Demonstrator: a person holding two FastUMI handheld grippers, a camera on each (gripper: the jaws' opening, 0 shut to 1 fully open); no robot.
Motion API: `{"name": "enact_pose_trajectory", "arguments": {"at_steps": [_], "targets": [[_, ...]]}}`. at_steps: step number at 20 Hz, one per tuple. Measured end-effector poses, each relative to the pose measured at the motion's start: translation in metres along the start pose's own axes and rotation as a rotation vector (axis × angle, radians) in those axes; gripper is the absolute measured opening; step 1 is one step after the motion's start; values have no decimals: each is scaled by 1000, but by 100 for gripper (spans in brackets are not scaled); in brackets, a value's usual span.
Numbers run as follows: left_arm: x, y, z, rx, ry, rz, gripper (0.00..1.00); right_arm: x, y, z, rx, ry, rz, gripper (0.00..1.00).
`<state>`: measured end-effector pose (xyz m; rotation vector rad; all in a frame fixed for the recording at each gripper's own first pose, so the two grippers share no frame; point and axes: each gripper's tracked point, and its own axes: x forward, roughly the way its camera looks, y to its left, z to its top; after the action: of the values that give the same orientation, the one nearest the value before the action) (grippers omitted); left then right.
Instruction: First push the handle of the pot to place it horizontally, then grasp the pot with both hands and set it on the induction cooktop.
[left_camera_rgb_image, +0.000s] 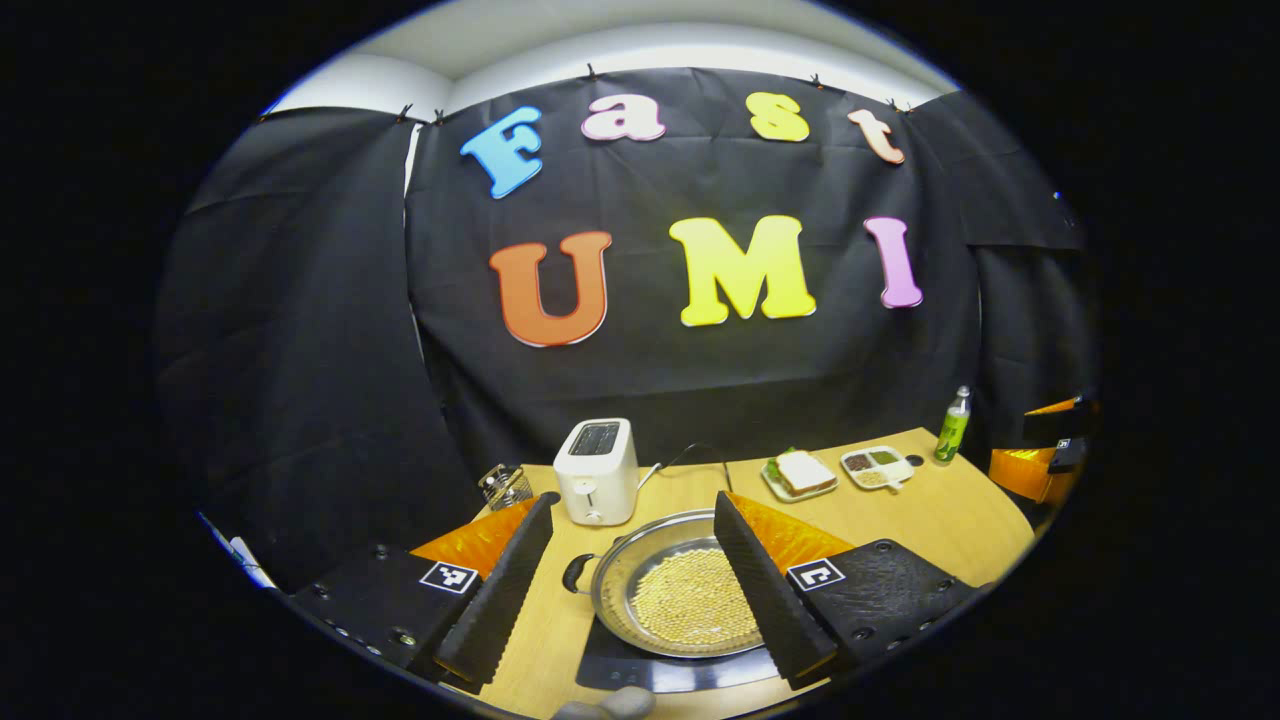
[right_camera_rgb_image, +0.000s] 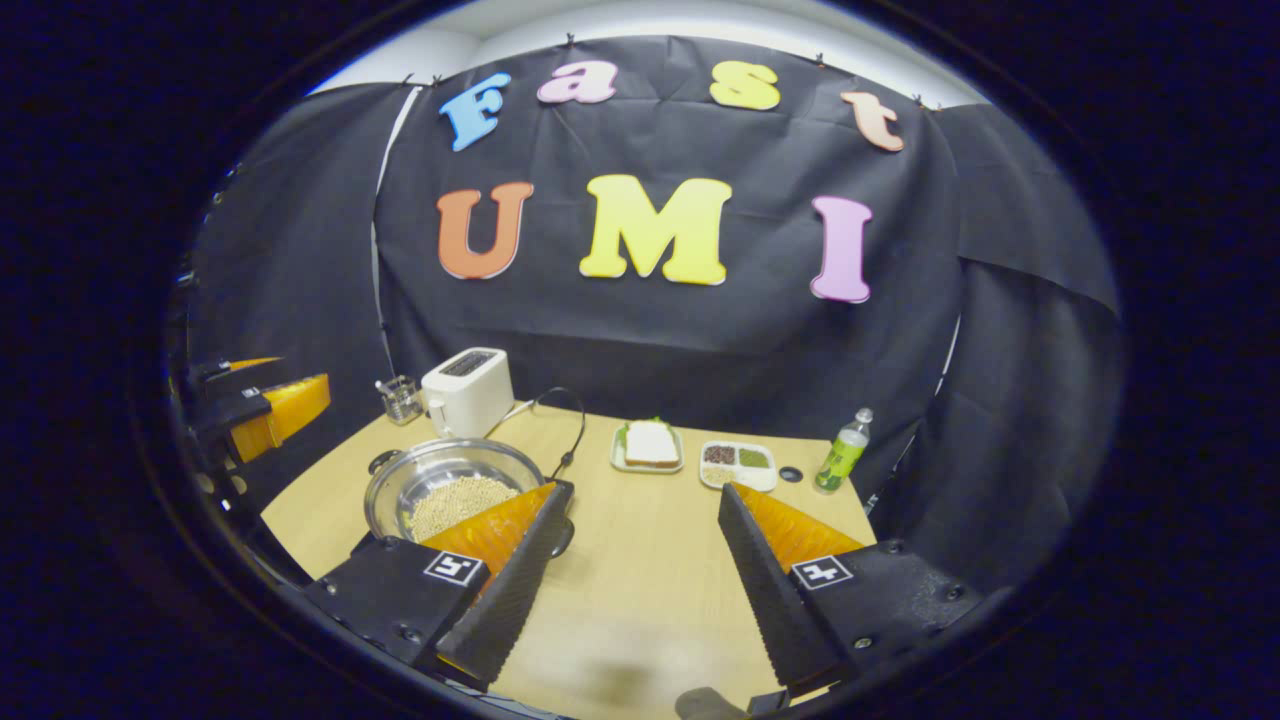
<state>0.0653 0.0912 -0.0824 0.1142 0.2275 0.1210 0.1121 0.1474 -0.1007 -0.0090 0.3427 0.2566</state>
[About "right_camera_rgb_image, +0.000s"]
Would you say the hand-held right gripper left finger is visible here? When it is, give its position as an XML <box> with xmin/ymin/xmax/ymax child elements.
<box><xmin>305</xmin><ymin>480</ymin><xmax>576</xmax><ymax>693</ymax></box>

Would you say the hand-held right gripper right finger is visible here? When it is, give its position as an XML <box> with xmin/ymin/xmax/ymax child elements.
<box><xmin>718</xmin><ymin>483</ymin><xmax>986</xmax><ymax>696</ymax></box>

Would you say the steel pot with black handle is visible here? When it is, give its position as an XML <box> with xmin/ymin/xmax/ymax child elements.
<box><xmin>363</xmin><ymin>437</ymin><xmax>577</xmax><ymax>557</ymax></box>

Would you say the pile of soybeans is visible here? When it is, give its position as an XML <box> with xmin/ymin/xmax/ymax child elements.
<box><xmin>408</xmin><ymin>475</ymin><xmax>521</xmax><ymax>543</ymax></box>

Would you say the white divided bean dish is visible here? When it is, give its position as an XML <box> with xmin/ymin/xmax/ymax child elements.
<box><xmin>699</xmin><ymin>441</ymin><xmax>779</xmax><ymax>493</ymax></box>

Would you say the green drink bottle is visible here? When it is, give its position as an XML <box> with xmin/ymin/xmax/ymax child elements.
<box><xmin>813</xmin><ymin>408</ymin><xmax>874</xmax><ymax>495</ymax></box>

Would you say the white sandwich plate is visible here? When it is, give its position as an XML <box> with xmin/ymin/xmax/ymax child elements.
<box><xmin>610</xmin><ymin>424</ymin><xmax>686</xmax><ymax>475</ymax></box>

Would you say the white toaster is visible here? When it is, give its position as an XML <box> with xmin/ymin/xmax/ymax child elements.
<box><xmin>421</xmin><ymin>347</ymin><xmax>516</xmax><ymax>441</ymax></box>

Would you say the sandwich with lettuce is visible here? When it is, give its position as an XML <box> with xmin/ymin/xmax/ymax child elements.
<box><xmin>622</xmin><ymin>418</ymin><xmax>682</xmax><ymax>468</ymax></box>

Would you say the small wire basket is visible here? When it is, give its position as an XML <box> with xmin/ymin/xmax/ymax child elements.
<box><xmin>375</xmin><ymin>375</ymin><xmax>424</xmax><ymax>426</ymax></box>

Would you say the black power cable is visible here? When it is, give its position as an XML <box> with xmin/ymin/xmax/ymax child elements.
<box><xmin>515</xmin><ymin>387</ymin><xmax>587</xmax><ymax>479</ymax></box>

